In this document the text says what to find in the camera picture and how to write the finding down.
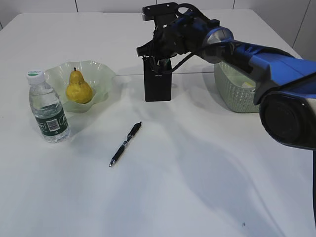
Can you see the yellow pear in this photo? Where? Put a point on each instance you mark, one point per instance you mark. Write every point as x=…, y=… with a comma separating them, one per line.
x=78, y=90

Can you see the green woven plastic basket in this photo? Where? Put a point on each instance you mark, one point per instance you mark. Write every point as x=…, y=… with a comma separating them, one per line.
x=228, y=82

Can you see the frosted green wavy plate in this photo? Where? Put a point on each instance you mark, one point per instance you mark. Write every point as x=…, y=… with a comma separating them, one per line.
x=97, y=75

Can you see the black square pen holder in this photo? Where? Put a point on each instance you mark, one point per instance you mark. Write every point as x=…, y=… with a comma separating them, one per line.
x=157, y=87

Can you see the waste paper label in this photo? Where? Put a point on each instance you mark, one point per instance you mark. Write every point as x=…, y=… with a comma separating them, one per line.
x=248, y=86

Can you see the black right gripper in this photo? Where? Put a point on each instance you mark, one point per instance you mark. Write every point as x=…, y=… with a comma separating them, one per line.
x=167, y=42

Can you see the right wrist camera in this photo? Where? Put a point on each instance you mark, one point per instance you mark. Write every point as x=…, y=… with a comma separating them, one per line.
x=162, y=13

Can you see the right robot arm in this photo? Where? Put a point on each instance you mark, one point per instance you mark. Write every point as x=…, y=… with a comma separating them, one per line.
x=285, y=86

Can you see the black pen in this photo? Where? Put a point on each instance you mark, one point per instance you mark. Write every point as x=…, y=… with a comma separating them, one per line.
x=125, y=143
x=154, y=65
x=147, y=61

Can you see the clear plastic water bottle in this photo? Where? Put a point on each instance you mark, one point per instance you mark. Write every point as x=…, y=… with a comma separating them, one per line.
x=47, y=108

